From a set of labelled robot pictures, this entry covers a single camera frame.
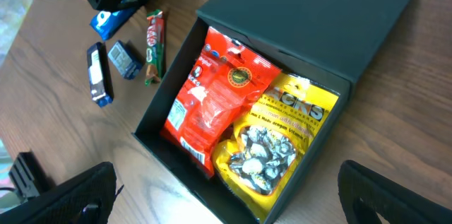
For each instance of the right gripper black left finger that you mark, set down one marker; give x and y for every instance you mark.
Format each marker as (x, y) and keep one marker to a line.
(86, 198)

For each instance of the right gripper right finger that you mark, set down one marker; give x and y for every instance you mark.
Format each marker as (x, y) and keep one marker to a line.
(366, 196)

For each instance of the blue Oreo cookie pack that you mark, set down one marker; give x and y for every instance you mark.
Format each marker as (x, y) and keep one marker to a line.
(121, 8)

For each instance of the yellow Hacks candy bag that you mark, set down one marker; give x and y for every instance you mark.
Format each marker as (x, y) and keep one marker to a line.
(271, 139)

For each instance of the red Hacks candy bag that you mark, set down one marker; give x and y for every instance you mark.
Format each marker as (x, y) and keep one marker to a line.
(226, 80)

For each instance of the dark green box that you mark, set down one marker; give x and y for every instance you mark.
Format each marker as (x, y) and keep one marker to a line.
(330, 42)

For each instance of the small blue candy bar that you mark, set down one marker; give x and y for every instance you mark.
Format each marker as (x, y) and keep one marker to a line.
(124, 60)

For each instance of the red KitKat bar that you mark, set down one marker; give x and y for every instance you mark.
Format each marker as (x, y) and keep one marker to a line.
(155, 50)

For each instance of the long dark blue chocolate bar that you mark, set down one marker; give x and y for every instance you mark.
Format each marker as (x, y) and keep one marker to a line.
(99, 76)

